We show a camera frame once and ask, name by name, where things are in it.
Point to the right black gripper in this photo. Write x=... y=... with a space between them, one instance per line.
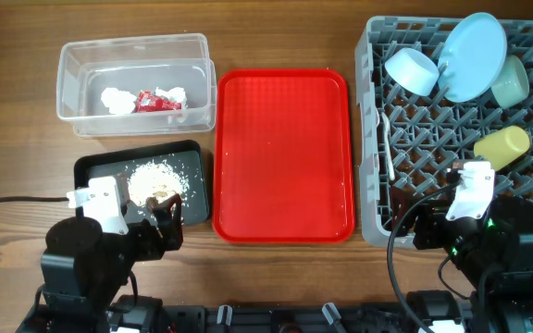
x=420 y=228

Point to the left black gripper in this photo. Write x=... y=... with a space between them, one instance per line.
x=170 y=225

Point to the rice and mushroom leftovers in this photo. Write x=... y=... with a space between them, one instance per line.
x=156 y=180

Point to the white plastic fork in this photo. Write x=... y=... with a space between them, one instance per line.
x=388 y=158

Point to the yellow cup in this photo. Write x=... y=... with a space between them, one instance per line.
x=502 y=147

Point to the red snack wrapper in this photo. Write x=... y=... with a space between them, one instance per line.
x=149 y=102

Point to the white napkin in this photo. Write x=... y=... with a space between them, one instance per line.
x=173 y=99
x=118 y=102

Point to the light blue bowl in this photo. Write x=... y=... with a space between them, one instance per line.
x=413 y=70

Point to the mint green bowl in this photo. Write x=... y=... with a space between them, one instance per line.
x=511 y=86

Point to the light blue plate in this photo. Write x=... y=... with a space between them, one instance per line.
x=472 y=57

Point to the white plastic spoon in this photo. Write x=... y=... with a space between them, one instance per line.
x=386 y=125

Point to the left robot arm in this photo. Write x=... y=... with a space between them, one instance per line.
x=84 y=268

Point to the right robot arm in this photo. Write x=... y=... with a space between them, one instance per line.
x=489 y=239

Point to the black waste tray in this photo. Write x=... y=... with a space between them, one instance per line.
x=185 y=156

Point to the grey dishwasher rack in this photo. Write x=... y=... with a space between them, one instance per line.
x=427 y=134

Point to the red serving tray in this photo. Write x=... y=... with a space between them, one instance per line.
x=283 y=168

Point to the clear plastic bin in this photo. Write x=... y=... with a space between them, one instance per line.
x=136 y=64

